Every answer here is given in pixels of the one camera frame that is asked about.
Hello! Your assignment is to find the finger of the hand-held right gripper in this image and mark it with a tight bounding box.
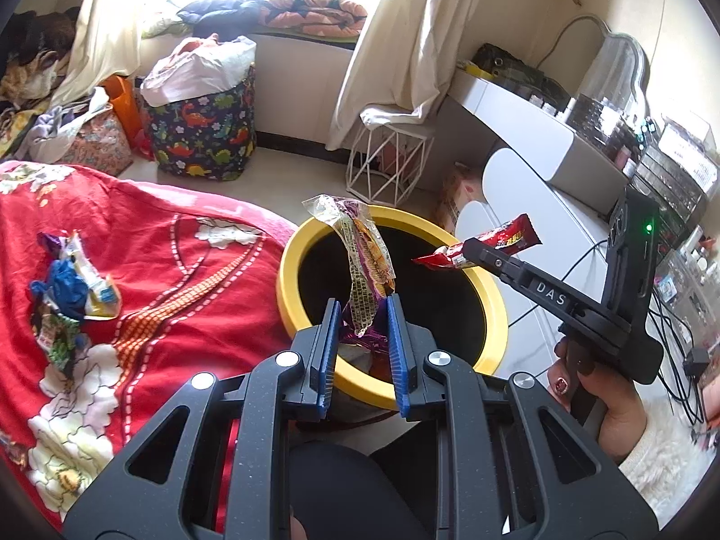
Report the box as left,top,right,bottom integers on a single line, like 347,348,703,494
461,238,531,289

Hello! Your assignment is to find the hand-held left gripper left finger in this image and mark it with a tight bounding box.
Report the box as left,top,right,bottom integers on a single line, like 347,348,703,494
62,298,344,540

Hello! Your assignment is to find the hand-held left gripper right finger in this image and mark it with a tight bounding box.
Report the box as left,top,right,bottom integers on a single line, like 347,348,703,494
385,293,660,540

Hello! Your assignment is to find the red snack wrapper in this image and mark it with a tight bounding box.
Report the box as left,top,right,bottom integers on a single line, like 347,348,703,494
412,214,544,272

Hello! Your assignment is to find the yellow rimmed black bin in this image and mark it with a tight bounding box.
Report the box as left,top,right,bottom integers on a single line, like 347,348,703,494
275,205,510,425

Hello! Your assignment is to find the purple snack wrapper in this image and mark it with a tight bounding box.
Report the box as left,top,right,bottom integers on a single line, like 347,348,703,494
302,194,398,353

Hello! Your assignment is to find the white yellow snack wrapper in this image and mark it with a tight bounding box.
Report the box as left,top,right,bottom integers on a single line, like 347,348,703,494
59,230,123,320

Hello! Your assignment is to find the green snack wrapper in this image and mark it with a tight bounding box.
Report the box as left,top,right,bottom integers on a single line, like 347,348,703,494
35,312,89,370

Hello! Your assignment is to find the small purple wrapper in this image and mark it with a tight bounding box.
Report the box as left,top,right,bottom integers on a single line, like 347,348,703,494
37,231,72,258

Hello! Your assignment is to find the person's right forearm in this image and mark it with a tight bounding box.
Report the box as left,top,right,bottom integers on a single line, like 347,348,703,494
616,387,720,525

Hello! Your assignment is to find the person's right hand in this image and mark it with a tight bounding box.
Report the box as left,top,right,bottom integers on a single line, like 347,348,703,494
547,337,649,466

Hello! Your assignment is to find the black drawer organizer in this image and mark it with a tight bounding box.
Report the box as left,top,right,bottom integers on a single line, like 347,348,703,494
627,140,713,261

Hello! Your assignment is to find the black power adapter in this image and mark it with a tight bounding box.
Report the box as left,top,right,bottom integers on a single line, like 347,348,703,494
682,345,713,379

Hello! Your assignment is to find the white printed box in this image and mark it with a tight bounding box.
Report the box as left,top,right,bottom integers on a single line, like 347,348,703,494
658,116,720,196

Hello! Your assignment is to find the white vanity desk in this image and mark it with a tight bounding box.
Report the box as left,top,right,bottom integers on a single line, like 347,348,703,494
443,66,720,409

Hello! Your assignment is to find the person's leg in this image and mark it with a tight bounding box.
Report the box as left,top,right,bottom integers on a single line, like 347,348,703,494
288,440,446,540

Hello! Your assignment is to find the clear cosmetics organizer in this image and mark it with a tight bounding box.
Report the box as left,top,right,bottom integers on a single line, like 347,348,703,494
562,95,643,173

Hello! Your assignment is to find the row of small bottles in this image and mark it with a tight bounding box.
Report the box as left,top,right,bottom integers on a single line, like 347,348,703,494
517,87,570,120

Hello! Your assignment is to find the red floral blanket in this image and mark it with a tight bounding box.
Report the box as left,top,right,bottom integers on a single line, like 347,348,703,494
0,160,300,531

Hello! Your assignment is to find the camouflage bag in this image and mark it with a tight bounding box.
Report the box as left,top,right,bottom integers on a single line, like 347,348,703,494
469,43,570,103

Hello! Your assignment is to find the arched vanity mirror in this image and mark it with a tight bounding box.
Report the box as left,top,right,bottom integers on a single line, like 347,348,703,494
574,31,652,126

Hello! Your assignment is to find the cream curtain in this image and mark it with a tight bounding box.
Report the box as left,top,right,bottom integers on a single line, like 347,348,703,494
50,0,176,109
326,0,483,151

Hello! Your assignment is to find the dinosaur print laundry basket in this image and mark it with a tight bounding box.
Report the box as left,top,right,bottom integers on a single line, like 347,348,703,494
140,64,258,182

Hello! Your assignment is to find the large white plastic bag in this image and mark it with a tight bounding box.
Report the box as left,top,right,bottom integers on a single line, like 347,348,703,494
139,35,258,109

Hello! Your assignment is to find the orange patterned quilt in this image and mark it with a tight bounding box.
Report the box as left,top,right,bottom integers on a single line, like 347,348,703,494
261,0,370,41

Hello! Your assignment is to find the floral fabric bag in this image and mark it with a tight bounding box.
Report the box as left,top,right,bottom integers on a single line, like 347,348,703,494
59,107,137,179

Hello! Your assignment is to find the orange bag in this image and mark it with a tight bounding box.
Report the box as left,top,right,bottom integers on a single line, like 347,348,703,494
101,74,154,159

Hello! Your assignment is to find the orange pink cloth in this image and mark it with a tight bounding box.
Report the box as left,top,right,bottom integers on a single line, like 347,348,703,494
167,36,221,62

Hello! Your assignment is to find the lavender cloth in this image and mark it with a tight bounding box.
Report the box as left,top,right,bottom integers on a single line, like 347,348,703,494
28,87,112,145

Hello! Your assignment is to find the white green cloth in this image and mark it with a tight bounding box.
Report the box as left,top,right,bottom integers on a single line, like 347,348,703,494
140,5,193,41

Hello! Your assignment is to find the pile of dark clothes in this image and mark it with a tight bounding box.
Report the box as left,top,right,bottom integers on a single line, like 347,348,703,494
0,7,83,103

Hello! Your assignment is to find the white wire stool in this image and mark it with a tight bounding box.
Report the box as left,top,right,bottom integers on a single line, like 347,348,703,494
346,107,438,207

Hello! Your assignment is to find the grey looped cable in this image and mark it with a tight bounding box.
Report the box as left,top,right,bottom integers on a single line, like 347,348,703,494
533,13,609,69

